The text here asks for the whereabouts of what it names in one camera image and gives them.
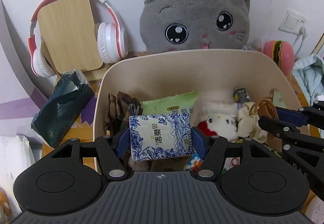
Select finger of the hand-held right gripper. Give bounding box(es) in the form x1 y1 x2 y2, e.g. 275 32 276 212
258 116 324 151
275 101 324 126

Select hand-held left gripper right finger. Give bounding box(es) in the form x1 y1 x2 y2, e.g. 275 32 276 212
192 127 273 179

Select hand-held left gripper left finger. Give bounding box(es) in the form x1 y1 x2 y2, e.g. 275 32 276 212
52 127 131 181

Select brown hair claw clip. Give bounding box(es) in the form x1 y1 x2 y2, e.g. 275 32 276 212
249 89 278 120

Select blue white tissue pack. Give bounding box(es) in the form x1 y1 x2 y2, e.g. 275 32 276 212
129 113 195 161

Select beige plastic basket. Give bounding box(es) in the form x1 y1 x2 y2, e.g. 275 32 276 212
94 48 322 174

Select cream scrunchie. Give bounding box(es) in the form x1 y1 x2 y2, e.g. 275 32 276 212
237 101 269 142

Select white red plush toy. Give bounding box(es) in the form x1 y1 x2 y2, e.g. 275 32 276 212
197 90 240 141

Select brown patterned scrunchie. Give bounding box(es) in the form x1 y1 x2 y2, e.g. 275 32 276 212
102 91 141 134

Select light blue cloth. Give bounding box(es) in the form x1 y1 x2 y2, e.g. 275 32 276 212
292 54 324 103

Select small dark packet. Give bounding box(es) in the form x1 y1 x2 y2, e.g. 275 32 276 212
233 87 251 108

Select white power strip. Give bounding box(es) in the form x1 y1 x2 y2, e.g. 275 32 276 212
304 196 324 224

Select green snack packet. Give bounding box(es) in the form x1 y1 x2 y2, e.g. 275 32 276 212
140 91 199 115

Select pink burger plush toy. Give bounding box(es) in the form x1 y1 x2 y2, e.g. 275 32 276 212
263 40 295 76

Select dark green tissue pack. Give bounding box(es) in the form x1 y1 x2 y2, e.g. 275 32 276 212
31 69 95 148

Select white pink headphones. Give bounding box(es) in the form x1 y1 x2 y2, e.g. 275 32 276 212
28 0 128 78

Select white plastic bag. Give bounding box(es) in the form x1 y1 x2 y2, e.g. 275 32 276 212
0 134 36 190

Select light wooden board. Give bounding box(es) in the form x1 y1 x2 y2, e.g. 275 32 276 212
38 0 104 73

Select white purple cardboard panel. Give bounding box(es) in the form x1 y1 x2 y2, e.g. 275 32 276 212
0 0 56 136

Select grey cat plush toy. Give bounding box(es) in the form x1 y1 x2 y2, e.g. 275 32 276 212
139 0 251 54

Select white plug with cable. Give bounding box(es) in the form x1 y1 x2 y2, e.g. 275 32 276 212
291 27 308 59

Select white wall socket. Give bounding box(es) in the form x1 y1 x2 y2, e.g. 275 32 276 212
279 9 309 35

